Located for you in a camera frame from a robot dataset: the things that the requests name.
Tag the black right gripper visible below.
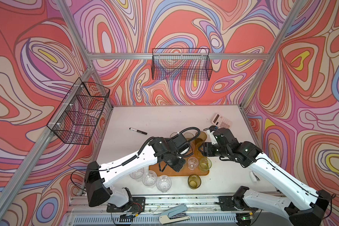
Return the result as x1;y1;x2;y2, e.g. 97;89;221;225
197;142;230;158

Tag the yellow faceted glass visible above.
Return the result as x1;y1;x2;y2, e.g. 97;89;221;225
194;146;203;160

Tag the bright green faceted glass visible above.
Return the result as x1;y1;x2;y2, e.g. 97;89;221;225
198;157;212;172

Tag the small clear glass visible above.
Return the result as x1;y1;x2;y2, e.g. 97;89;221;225
187;157;199;170

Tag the olive glass front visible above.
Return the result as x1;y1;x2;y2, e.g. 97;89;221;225
187;174;202;189

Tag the olive brown textured glass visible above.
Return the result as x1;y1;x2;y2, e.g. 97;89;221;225
195;131;207;145

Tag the pale green textured glass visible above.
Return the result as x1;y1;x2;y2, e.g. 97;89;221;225
184;132;194;140

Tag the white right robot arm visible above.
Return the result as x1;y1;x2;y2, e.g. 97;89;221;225
199;141;332;226

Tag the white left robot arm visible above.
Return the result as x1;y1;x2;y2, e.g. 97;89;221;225
84;135;190;207

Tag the orange brown plastic tray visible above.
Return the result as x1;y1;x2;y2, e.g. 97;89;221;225
149;141;209;177

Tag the pink calculator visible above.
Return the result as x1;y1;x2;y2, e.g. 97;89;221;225
211;113;233;129

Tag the black and white marker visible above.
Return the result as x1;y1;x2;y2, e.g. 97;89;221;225
129;128;148;135

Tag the blue grey stapler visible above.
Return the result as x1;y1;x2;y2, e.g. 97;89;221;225
159;204;190;225

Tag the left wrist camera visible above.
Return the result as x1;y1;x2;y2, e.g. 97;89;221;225
170;127;201;158

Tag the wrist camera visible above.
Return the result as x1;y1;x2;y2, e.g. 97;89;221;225
207;126;238;146
170;127;201;158

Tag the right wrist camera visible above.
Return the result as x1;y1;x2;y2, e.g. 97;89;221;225
207;126;238;146

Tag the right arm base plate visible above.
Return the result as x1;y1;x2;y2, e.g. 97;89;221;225
215;196;259;211

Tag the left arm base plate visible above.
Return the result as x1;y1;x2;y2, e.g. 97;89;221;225
106;196;146;219

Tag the black wire basket back wall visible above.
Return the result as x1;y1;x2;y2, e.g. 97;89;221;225
151;47;213;81

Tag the black wire basket wall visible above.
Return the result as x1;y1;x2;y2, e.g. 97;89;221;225
151;47;213;81
47;78;110;145

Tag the black wire basket left wall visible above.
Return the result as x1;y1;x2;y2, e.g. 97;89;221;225
47;78;110;145

